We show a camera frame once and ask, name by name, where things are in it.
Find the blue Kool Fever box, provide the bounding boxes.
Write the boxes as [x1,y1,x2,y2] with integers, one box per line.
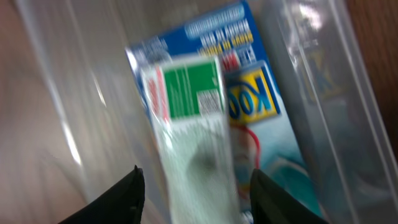
[128,2,323,223]

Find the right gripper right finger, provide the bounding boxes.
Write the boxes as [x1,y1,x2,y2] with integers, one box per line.
[249,169,327,224]

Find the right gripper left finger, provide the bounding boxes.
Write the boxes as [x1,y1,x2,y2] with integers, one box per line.
[60,166,145,224]

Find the white green medicine box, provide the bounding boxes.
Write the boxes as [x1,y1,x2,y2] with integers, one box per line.
[141,55,241,224]

